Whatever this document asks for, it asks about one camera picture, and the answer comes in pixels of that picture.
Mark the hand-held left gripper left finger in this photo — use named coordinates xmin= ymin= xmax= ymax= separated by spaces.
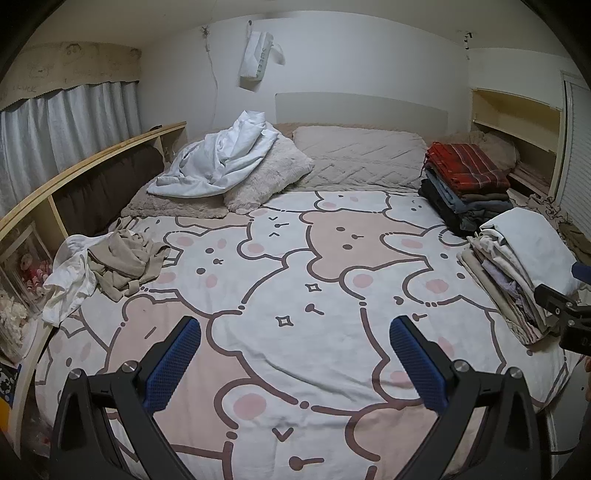
xmin=51 ymin=316 xmax=204 ymax=480

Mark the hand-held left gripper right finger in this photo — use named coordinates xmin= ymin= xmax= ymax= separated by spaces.
xmin=389 ymin=316 xmax=541 ymax=480

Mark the white t-shirt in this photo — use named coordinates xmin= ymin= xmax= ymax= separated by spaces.
xmin=42 ymin=233 xmax=116 ymax=326

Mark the stack of light folded clothes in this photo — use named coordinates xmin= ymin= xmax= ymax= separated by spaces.
xmin=457 ymin=208 xmax=585 ymax=346

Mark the stack of dark folded clothes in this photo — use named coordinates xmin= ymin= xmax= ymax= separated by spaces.
xmin=418 ymin=171 xmax=513 ymax=237

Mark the wrinkled beige cloth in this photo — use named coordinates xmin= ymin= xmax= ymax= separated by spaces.
xmin=526 ymin=194 xmax=591 ymax=259

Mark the beige crumpled garment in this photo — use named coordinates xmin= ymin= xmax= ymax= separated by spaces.
xmin=87 ymin=229 xmax=171 ymax=303

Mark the white louvered door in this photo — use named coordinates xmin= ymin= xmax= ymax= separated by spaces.
xmin=556 ymin=70 xmax=591 ymax=222

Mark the beige fluffy blanket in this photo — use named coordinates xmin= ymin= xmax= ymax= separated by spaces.
xmin=455 ymin=130 xmax=520 ymax=174

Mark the printed bear bedspread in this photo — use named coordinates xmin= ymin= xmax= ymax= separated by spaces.
xmin=34 ymin=189 xmax=583 ymax=480

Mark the red plaid folded cloth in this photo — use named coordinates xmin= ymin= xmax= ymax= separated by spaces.
xmin=424 ymin=142 xmax=512 ymax=191

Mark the clear display box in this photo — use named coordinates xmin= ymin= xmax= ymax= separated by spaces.
xmin=0 ymin=222 xmax=54 ymax=319

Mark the yellow box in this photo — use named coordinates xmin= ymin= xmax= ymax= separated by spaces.
xmin=0 ymin=397 xmax=12 ymax=455

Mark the white crumpled sheet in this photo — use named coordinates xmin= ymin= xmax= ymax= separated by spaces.
xmin=147 ymin=110 xmax=281 ymax=200

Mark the fluffy cream pillow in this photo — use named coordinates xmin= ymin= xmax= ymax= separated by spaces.
xmin=223 ymin=136 xmax=315 ymax=214

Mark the large quilted beige pillow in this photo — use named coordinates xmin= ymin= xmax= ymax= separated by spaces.
xmin=292 ymin=126 xmax=428 ymax=191

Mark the wooden bedside shelf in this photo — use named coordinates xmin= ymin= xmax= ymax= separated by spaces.
xmin=0 ymin=121 xmax=188 ymax=462

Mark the white curtain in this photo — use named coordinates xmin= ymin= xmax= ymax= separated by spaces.
xmin=0 ymin=80 xmax=141 ymax=217

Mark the beige curtain valance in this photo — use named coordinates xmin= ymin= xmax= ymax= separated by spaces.
xmin=0 ymin=41 xmax=141 ymax=109

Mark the cream wall niche shelf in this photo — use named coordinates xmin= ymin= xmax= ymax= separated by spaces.
xmin=471 ymin=88 xmax=566 ymax=195

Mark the grey wall panel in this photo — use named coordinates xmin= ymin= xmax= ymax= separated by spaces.
xmin=274 ymin=92 xmax=450 ymax=136

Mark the thin wall cable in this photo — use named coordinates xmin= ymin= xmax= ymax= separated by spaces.
xmin=199 ymin=25 xmax=221 ymax=134

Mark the white hanging wall bag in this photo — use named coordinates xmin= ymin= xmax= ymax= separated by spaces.
xmin=239 ymin=31 xmax=286 ymax=81

